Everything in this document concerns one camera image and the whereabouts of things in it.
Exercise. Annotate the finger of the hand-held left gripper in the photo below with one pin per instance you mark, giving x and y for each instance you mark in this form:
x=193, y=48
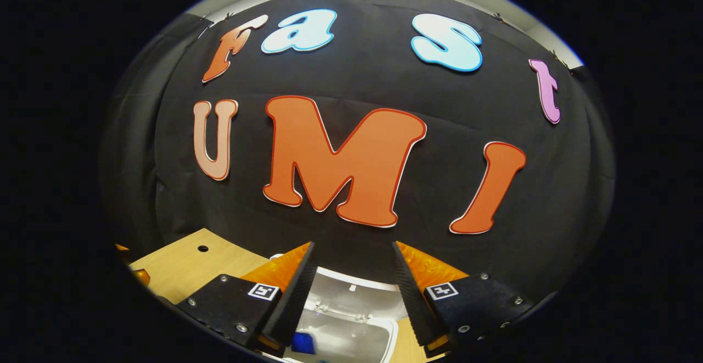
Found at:
x=141, y=278
x=122, y=247

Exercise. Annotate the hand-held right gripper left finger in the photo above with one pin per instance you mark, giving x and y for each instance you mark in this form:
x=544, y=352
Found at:
x=294, y=302

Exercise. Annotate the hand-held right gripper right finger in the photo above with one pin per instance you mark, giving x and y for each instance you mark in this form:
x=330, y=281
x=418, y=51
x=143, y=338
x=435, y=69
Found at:
x=414, y=302

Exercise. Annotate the blue pop can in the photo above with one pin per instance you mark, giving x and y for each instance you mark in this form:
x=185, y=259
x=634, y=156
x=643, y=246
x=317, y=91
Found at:
x=302, y=343

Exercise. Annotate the white desktop garbage bin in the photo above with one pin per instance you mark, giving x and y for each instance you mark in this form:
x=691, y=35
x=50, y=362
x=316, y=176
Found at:
x=351, y=319

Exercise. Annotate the wooden desktop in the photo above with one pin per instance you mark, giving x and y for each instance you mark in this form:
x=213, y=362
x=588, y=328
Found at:
x=187, y=269

